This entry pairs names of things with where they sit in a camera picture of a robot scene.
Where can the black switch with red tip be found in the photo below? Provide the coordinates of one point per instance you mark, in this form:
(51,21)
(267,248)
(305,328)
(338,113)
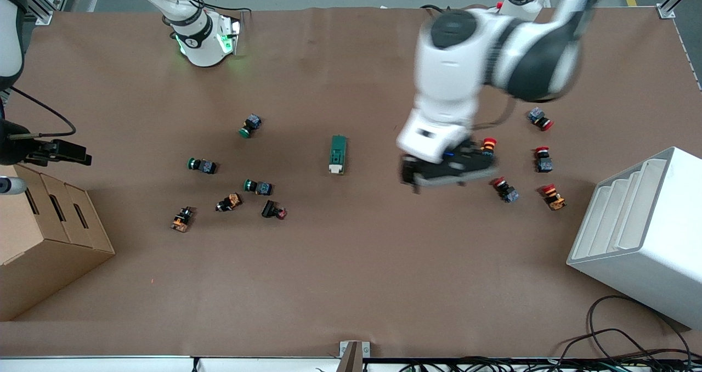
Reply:
(270,209)

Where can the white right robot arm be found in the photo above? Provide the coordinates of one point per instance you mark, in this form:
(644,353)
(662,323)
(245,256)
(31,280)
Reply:
(200,40)

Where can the red mushroom emergency stop button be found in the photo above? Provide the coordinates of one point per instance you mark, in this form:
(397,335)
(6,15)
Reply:
(489,143)
(555,199)

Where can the white stepped rack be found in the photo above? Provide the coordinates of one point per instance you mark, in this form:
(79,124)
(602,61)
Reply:
(647,251)

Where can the brown paper table mat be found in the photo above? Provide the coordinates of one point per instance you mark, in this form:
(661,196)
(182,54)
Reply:
(351,268)

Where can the brown cardboard box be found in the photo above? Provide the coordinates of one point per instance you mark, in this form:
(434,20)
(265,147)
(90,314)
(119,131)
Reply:
(38,251)

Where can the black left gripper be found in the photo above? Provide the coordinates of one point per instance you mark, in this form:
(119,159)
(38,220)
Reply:
(467,153)

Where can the grey metal bracket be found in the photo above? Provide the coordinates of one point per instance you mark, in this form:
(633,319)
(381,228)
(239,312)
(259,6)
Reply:
(346,348)

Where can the black push button orange base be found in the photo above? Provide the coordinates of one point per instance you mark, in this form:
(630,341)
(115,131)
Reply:
(231,201)
(182,219)

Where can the green load switch white lever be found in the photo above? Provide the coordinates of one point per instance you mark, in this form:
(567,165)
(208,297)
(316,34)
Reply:
(337,150)

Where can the grey right base connector plate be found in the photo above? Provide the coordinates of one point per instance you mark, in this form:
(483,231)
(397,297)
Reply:
(233,32)

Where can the red push button grey base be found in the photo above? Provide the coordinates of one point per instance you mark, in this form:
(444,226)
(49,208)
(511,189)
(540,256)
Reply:
(510,194)
(537,116)

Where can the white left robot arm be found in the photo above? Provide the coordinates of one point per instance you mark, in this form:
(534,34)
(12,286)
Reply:
(449,81)

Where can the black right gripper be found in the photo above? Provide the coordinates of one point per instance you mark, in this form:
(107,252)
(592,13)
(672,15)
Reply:
(15,148)

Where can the red push button dark base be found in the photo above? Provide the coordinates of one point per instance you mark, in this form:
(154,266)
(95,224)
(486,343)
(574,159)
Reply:
(544,164)

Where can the green push button switch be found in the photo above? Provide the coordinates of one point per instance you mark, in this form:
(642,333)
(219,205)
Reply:
(262,187)
(251,124)
(205,167)

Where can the white table edge rail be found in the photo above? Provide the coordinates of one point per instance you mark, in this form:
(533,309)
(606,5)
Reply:
(109,364)

